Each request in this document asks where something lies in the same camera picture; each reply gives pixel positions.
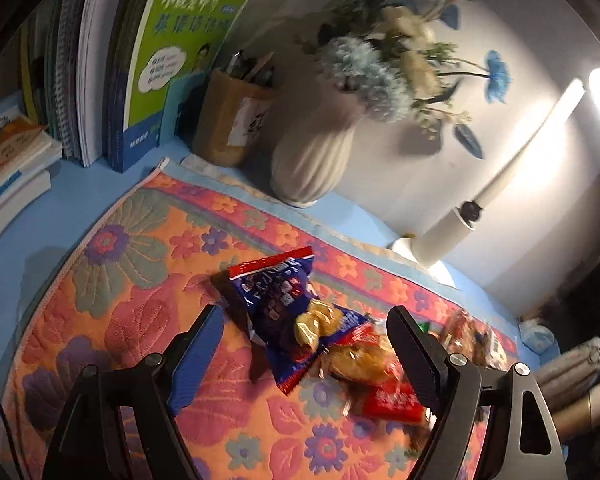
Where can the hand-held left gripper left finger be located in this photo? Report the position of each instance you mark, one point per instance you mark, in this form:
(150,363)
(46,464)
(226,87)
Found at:
(195,360)

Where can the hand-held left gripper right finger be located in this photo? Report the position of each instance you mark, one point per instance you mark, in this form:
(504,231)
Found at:
(410,355)

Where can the clear pastry packet red label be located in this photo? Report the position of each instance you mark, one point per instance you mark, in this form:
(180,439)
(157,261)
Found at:
(365,365)

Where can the clear packet of brown snacks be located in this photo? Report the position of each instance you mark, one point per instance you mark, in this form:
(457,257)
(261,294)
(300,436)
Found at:
(465,332)

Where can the blue snack packet red edge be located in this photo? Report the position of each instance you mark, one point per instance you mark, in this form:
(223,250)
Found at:
(275,310)

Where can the floral woven mat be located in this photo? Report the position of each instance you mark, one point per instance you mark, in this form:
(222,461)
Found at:
(130,310)

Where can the small light blue object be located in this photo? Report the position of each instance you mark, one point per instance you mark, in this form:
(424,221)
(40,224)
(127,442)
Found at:
(537,337)

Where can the grey zip pouch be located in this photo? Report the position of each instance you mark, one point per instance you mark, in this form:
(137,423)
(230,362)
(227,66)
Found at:
(575,360)

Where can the beige thermos bottle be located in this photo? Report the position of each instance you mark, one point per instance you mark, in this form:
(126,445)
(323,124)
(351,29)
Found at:
(580,407)

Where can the white desk lamp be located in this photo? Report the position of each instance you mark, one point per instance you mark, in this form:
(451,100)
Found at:
(505,170)

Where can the white ribbed vase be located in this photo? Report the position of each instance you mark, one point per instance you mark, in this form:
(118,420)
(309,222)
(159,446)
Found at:
(310,165)

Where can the brown pen holder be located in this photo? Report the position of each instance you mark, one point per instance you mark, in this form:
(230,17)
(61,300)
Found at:
(225,120)

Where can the light blue bookend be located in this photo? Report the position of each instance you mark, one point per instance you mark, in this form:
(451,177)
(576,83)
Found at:
(180,105)

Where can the stack of flat books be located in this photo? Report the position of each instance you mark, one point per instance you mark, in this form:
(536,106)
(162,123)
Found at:
(10,160)

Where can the artificial flower bouquet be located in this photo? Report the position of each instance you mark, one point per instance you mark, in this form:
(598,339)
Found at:
(365,65)

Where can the pens in holder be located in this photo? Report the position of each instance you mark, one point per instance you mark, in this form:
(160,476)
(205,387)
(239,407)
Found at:
(250,67)

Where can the row of standing books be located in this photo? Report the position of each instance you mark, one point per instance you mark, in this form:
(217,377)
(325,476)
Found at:
(95,60)

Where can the green cover book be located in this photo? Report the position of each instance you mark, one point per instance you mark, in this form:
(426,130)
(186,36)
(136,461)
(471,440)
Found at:
(180,35)

